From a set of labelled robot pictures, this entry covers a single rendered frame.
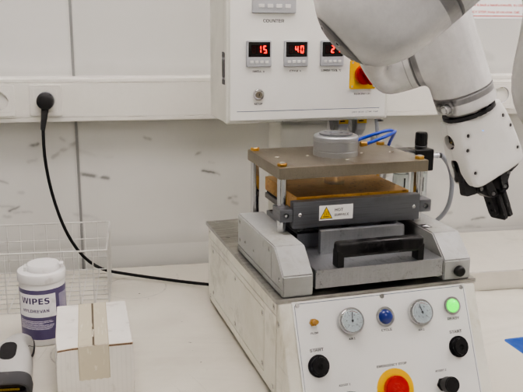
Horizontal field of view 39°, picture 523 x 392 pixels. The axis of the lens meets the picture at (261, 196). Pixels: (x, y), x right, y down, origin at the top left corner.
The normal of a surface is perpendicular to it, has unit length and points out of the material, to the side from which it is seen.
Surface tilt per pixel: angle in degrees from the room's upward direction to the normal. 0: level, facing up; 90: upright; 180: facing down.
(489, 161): 83
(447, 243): 40
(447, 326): 65
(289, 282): 90
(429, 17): 116
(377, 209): 90
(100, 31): 90
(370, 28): 108
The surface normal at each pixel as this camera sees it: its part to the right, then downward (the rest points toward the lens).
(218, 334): 0.01, -0.97
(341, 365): 0.28, -0.20
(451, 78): -0.34, 0.43
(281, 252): 0.20, -0.59
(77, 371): 0.22, 0.22
